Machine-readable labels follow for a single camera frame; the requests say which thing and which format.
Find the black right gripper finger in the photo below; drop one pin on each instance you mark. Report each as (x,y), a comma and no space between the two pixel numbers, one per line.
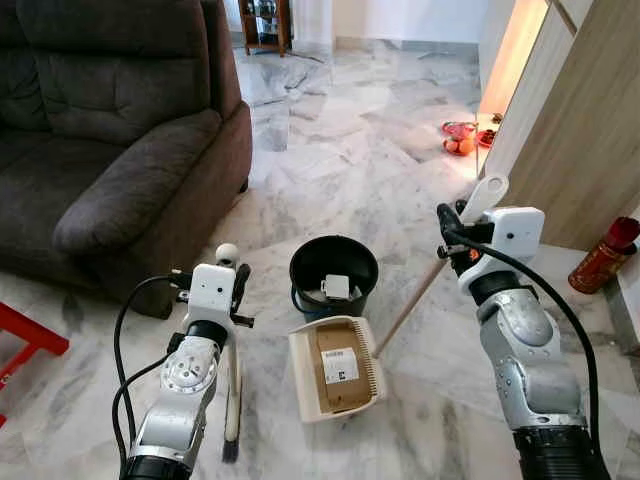
(451,219)

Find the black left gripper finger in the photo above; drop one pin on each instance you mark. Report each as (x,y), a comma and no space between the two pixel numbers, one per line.
(241,283)

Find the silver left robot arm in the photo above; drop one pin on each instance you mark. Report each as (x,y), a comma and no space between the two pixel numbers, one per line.
(185,378)

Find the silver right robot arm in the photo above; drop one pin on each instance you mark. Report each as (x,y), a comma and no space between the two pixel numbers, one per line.
(525,340)

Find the black plastic bucket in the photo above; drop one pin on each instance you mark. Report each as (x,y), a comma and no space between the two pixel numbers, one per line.
(312,262)

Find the small red dish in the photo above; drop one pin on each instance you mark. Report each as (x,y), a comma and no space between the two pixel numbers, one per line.
(487,138)

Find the small white box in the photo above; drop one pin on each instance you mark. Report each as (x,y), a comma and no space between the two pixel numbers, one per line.
(336,288)

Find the brown cardboard box with label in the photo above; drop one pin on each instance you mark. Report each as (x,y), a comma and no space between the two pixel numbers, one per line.
(345,368)

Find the red canister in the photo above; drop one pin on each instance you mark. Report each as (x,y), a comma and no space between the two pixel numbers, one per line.
(600,262)

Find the light wooden cabinet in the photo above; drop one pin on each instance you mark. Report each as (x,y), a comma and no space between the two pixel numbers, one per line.
(575,130)

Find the dark brown fabric sofa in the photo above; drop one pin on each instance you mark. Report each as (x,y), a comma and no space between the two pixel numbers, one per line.
(120,130)

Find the dark wooden shelf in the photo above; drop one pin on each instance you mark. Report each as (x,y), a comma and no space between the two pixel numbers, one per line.
(265,25)

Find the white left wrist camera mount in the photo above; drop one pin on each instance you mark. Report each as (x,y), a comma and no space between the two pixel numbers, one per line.
(210,290)

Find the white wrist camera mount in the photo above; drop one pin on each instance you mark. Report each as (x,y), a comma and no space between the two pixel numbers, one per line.
(210,290)
(517,235)

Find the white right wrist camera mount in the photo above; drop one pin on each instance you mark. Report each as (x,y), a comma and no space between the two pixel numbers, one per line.
(517,235)

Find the red stool frame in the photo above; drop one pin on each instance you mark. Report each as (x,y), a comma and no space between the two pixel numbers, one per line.
(30,335)

